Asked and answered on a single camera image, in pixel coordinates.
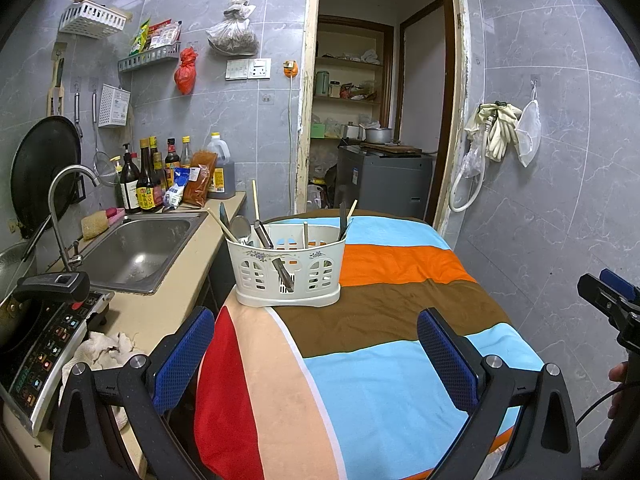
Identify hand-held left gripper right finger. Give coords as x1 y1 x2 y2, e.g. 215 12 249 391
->
416 307 583 480

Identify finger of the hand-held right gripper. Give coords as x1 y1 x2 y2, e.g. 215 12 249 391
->
577 274 640 356
600 268 640 306

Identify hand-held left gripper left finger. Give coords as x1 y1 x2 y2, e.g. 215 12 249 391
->
50 306 216 480

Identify white plastic utensil holder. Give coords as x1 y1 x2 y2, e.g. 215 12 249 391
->
225 222 348 309

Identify person's right hand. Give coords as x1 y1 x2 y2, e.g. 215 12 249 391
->
607 361 630 418

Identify white rag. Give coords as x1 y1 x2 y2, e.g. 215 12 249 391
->
60 330 146 429

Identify striped colourful cloth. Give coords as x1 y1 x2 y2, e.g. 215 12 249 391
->
192 209 546 480

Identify stainless steel sink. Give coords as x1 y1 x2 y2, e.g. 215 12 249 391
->
80 211 210 296

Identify black induction cooker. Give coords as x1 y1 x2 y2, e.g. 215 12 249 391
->
0 290 114 437

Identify metal spoon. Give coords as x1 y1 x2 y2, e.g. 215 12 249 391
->
231 216 252 247

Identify beige loofah sponge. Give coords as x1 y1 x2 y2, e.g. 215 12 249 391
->
81 211 110 241

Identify blue and white bag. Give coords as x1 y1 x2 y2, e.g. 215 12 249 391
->
162 167 192 209

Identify white mesh filter bag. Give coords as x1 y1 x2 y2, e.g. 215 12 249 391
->
515 82 542 169

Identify clear plastic bag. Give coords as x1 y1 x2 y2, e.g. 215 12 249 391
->
462 147 484 179

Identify red chili powder bag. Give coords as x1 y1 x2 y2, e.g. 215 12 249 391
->
182 150 219 206

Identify dark pump bottle white label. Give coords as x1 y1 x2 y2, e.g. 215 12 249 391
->
120 144 143 213

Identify cream rubber gloves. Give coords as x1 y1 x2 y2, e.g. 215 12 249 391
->
465 102 522 163

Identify short brown yellow-capped bottle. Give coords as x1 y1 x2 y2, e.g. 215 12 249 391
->
152 152 166 206

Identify large dark liquid jug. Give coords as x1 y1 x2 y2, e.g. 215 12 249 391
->
206 132 236 200

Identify grey cabinet with pot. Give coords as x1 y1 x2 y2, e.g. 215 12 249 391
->
334 145 435 219

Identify small bottle yellow-green cap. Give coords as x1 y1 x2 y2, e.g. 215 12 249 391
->
112 156 124 211

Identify dark bottle red label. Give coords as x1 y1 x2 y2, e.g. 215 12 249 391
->
164 138 181 188

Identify metal faucet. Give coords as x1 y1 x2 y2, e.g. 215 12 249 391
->
47 165 99 271

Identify metal mesh strainer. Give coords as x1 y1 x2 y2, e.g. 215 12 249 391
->
92 91 119 186

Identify wooden cutting board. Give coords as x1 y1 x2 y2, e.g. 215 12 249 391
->
360 142 424 155

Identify black frying pan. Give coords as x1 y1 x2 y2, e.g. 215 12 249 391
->
10 116 84 239

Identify small white perforated basket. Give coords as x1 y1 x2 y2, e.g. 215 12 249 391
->
98 84 132 128

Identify wooden shelf unit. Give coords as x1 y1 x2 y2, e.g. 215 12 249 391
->
312 55 384 141

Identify red plastic bag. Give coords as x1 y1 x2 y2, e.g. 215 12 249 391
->
174 47 197 95

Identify hanging wooden board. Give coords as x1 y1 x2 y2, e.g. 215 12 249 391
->
47 42 66 116

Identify row of snack packets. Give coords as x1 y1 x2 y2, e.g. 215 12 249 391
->
130 19 182 56

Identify grey plastic bag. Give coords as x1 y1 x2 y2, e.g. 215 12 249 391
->
206 0 260 57

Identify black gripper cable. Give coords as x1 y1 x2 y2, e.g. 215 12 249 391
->
575 385 622 427

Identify metal wok black handle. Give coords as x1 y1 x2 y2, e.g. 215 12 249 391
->
0 242 91 351

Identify white hose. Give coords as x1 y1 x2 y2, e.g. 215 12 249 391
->
448 125 487 212

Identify wooden door frame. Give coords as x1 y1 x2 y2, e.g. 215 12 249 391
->
294 0 474 234

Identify grey power cable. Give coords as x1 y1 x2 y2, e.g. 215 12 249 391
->
288 77 296 211

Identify grey wall rack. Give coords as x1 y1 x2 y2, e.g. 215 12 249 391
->
118 42 182 73

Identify white wall basket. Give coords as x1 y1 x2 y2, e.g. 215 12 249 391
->
59 1 129 40

